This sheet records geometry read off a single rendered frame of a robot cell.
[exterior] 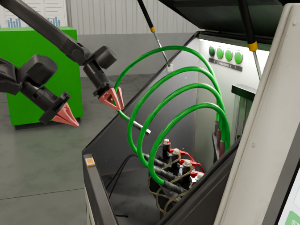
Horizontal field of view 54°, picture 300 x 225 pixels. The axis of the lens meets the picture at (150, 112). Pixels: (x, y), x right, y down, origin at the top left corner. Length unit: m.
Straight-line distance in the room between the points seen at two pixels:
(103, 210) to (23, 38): 3.33
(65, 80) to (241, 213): 3.69
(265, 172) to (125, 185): 0.77
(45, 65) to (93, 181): 0.47
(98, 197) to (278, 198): 0.61
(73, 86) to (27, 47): 0.75
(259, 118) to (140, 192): 0.72
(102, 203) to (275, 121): 0.61
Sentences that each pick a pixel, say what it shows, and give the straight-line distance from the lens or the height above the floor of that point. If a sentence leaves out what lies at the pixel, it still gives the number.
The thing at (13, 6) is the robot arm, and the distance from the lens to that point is 1.23.
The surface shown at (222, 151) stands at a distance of 0.94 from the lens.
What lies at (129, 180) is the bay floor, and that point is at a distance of 1.33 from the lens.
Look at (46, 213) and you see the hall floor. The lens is 2.63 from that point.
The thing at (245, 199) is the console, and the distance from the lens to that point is 0.69.
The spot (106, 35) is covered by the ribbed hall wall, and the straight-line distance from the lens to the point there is 7.34.
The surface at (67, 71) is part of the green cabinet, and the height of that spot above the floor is 0.75.
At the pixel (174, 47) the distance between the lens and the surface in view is 1.01.
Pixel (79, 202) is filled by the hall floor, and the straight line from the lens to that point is 2.68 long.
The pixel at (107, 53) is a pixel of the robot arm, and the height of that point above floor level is 1.39.
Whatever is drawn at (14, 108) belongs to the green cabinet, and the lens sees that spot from 4.26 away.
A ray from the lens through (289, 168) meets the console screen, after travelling 0.60.
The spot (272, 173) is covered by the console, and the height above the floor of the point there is 1.24.
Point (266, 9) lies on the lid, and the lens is 0.83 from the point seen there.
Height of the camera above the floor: 1.53
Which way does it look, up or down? 19 degrees down
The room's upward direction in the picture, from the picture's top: straight up
